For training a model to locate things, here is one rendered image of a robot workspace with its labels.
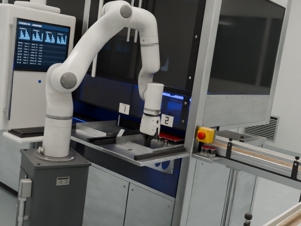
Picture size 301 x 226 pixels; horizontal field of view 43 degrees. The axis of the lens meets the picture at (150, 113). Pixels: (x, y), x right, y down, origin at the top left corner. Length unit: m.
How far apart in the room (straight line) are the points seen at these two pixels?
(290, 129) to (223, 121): 4.47
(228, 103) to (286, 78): 4.46
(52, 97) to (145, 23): 0.55
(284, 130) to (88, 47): 5.37
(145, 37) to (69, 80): 0.43
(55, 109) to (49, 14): 0.97
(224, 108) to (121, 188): 0.82
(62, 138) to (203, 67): 0.82
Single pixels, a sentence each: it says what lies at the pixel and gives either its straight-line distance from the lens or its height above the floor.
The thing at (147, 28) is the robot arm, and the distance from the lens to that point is 1.85.
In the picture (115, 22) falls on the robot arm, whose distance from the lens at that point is 1.73.
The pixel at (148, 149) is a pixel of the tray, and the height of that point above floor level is 0.90.
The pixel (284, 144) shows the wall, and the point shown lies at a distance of 6.81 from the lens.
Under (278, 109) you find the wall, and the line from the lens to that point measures 6.81.
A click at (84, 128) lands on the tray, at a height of 0.90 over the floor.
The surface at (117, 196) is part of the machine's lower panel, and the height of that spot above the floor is 0.46.
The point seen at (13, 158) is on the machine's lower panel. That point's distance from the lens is 3.47.
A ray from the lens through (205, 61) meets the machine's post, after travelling 2.05.
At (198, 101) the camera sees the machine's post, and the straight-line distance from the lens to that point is 2.07.
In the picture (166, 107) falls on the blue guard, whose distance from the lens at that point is 2.19.
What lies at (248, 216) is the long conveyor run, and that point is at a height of 1.00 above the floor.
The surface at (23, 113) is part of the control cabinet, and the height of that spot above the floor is 0.91.
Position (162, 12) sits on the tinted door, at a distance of 2.27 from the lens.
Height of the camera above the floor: 1.39
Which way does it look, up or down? 9 degrees down
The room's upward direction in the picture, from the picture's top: 8 degrees clockwise
